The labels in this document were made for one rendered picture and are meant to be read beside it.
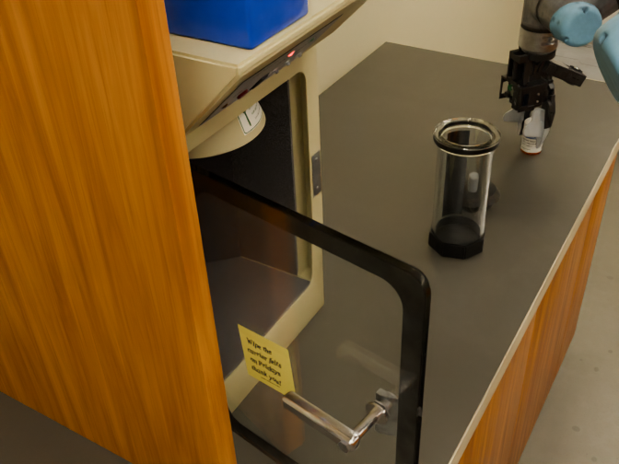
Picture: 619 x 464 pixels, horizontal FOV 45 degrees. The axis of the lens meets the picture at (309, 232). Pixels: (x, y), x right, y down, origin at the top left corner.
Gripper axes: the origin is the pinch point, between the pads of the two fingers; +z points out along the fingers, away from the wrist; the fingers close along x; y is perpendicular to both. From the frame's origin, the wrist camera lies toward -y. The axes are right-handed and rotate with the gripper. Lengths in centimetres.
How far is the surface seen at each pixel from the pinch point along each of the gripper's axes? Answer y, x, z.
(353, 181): 39.5, -4.4, 3.7
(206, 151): 77, 37, -35
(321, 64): 27, -52, -1
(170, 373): 87, 55, -20
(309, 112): 60, 29, -33
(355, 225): 45.3, 9.5, 3.6
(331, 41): 23, -55, -5
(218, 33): 77, 51, -55
